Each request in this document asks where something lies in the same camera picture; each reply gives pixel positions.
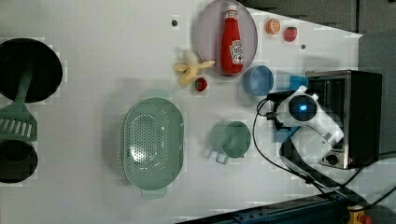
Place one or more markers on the yellow red clamp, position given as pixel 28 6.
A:
pixel 358 216

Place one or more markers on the large red strawberry toy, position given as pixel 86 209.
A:
pixel 290 34

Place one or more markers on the grey oval plate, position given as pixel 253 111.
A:
pixel 209 30

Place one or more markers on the large black cylinder cup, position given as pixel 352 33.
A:
pixel 18 54

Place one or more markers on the red ketchup bottle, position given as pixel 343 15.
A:
pixel 232 54

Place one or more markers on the small black cylinder cup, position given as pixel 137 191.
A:
pixel 18 161

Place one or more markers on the green colander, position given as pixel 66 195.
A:
pixel 153 143

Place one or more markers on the orange slice toy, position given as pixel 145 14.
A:
pixel 273 26

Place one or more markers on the green mug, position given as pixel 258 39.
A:
pixel 230 139

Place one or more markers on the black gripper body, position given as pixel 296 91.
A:
pixel 277 98

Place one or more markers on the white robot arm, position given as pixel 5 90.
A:
pixel 300 109

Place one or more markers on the blue bowl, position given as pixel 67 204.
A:
pixel 258 80

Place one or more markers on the green spatula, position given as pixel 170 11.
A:
pixel 17 122

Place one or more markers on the blue metal frame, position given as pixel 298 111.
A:
pixel 327 208

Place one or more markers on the small red strawberry toy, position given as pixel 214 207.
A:
pixel 200 84

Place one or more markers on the peeled toy banana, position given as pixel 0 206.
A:
pixel 190 67

